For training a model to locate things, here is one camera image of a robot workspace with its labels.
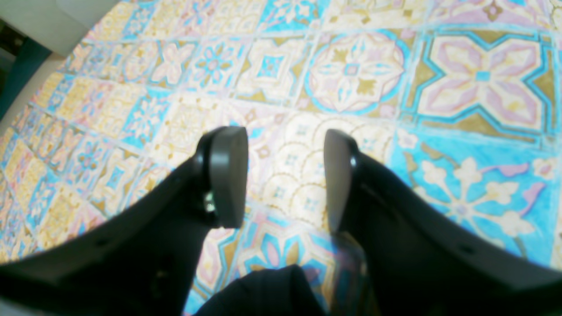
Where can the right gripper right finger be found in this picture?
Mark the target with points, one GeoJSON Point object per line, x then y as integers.
{"type": "Point", "coordinates": [420, 263]}

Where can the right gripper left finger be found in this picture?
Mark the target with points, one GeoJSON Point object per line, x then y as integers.
{"type": "Point", "coordinates": [142, 261]}

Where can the black t-shirt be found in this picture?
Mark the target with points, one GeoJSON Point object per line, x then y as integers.
{"type": "Point", "coordinates": [267, 292]}

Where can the patterned tablecloth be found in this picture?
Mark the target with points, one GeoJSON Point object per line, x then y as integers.
{"type": "Point", "coordinates": [460, 98]}

